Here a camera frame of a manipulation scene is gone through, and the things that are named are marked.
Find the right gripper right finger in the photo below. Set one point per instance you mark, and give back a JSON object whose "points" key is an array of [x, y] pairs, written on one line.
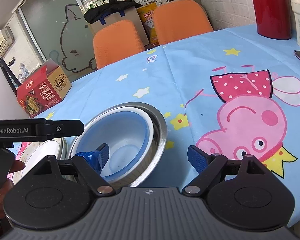
{"points": [[212, 170]]}

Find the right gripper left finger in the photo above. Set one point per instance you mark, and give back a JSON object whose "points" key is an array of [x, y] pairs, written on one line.
{"points": [[86, 168]]}

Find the blue plastic bowl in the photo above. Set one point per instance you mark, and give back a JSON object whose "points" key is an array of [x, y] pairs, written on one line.
{"points": [[125, 144]]}

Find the stainless steel bowl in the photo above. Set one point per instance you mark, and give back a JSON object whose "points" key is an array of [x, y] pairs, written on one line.
{"points": [[136, 134]]}

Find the person's left hand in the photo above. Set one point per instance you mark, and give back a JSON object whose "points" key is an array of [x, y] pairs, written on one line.
{"points": [[17, 166]]}

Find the red cracker box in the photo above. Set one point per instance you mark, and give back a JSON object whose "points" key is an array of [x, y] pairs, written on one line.
{"points": [[44, 88]]}

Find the blue cartoon pig tablecloth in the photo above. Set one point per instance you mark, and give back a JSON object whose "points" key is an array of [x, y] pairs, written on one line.
{"points": [[231, 92]]}

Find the air conditioner unit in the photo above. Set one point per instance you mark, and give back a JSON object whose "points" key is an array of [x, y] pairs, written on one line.
{"points": [[6, 40]]}

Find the left orange chair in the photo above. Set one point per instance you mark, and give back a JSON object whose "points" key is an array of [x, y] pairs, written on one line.
{"points": [[115, 42]]}

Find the orange chair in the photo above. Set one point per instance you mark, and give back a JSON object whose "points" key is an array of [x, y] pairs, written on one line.
{"points": [[115, 42], [178, 20]]}

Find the right orange chair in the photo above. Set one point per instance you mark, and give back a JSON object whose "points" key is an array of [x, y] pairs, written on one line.
{"points": [[178, 20]]}

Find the black cloth on bag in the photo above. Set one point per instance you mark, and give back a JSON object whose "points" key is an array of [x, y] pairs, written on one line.
{"points": [[100, 12]]}

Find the yellow snack bag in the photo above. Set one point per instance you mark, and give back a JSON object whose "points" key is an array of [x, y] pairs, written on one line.
{"points": [[146, 16]]}

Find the red thermos jug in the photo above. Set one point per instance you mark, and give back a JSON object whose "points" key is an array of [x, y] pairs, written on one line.
{"points": [[273, 19]]}

